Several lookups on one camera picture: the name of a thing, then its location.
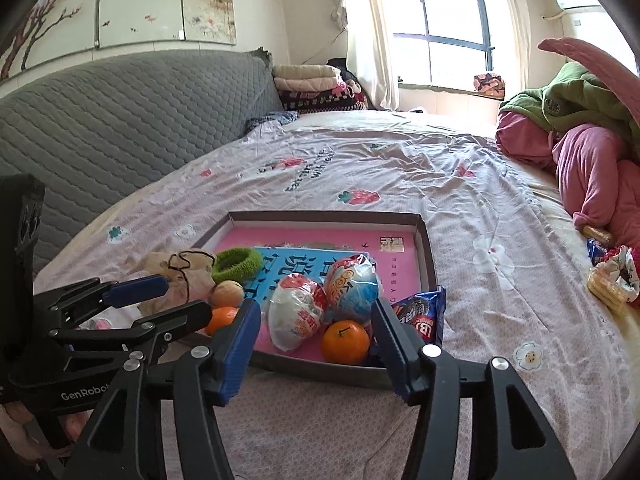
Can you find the cream sheer hair scrunchie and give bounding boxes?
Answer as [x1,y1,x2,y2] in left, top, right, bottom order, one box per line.
[136,248,216,316]

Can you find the orange tangerine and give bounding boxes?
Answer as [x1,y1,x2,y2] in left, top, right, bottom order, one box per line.
[320,320,370,365]
[204,307,239,337]

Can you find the green knitted hair scrunchie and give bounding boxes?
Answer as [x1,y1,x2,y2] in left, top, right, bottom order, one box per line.
[212,247,262,284]

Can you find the blue oreo cookie packet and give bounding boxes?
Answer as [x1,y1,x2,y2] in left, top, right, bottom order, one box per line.
[392,285,447,346]

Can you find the white blue surprise egg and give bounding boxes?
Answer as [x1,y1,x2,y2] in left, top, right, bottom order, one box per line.
[267,273,328,352]

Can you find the blue surprise egg toy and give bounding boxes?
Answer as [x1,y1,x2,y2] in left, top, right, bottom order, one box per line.
[323,254,382,326]

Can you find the left hand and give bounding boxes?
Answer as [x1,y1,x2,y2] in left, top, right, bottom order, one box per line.
[1,402,92,464]

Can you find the tan walnut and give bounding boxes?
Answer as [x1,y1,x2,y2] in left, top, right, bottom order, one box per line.
[209,280,244,308]

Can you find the pink strawberry print bedsheet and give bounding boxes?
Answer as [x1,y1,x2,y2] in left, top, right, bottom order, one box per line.
[35,114,638,479]

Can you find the grey quilted headboard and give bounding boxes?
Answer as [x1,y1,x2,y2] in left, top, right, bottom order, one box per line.
[1,49,282,271]

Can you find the snack packets pile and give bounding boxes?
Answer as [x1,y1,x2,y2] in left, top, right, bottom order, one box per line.
[582,226,639,316]

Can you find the pink and blue book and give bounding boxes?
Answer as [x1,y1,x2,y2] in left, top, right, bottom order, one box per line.
[204,221,428,362]

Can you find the dark shallow cardboard box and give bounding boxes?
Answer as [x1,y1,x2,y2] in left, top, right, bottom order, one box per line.
[179,210,440,391]

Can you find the pink bundled duvet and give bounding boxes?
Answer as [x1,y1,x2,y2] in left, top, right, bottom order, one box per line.
[496,112,639,247]

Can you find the stack of folded blankets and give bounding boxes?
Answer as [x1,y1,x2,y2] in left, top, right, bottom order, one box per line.
[272,65,373,114]

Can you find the green blanket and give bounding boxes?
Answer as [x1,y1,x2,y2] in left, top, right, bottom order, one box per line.
[500,62,639,151]

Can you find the white curtain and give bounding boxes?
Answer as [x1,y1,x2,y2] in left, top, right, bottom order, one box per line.
[343,0,399,110]

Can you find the pink floral bag on sill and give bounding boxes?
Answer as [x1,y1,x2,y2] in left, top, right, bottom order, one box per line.
[474,73,506,100]

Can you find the tree painting wall panels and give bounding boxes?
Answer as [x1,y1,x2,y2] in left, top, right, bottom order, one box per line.
[1,0,236,80]

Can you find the window with dark frame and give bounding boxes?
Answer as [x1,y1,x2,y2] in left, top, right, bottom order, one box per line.
[384,0,494,91]

